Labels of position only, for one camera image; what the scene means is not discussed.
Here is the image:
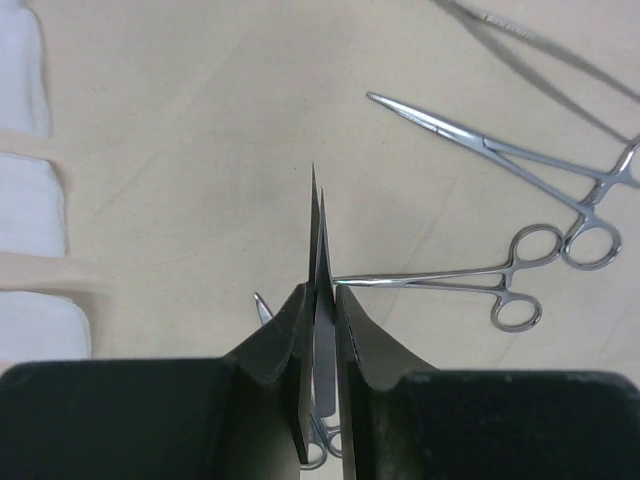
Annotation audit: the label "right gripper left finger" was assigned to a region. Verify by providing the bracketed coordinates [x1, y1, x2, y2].
[1, 283, 315, 479]

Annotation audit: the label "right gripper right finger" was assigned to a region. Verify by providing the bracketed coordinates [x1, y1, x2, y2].
[335, 287, 639, 479]

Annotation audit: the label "steel surgical scissors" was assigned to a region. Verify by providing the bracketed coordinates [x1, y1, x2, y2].
[253, 292, 342, 471]

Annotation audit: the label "beige surgical drape cloth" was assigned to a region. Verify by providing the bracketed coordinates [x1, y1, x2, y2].
[1, 1, 639, 358]

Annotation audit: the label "steel forceps lower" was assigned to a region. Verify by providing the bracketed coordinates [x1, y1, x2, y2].
[333, 224, 563, 333]

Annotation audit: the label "steel forceps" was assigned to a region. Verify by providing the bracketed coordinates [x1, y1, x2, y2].
[333, 224, 563, 333]
[366, 92, 639, 271]

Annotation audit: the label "white gauze pad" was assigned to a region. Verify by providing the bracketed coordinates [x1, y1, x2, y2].
[1, 1, 51, 138]
[1, 291, 92, 363]
[1, 152, 66, 258]

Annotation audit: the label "steel forceps upper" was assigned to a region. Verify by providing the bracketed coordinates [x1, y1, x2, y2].
[366, 92, 639, 271]

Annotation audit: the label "steel tweezers top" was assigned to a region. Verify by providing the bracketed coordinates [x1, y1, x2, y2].
[436, 1, 639, 145]

